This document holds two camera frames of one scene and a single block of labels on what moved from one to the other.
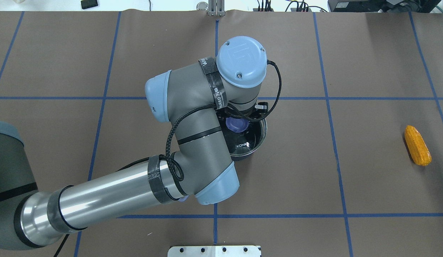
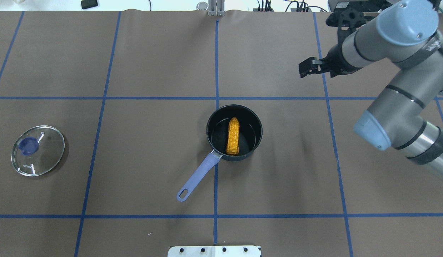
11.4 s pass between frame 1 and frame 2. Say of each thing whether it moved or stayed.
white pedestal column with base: stayed
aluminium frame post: stayed
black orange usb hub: stayed
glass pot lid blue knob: moved
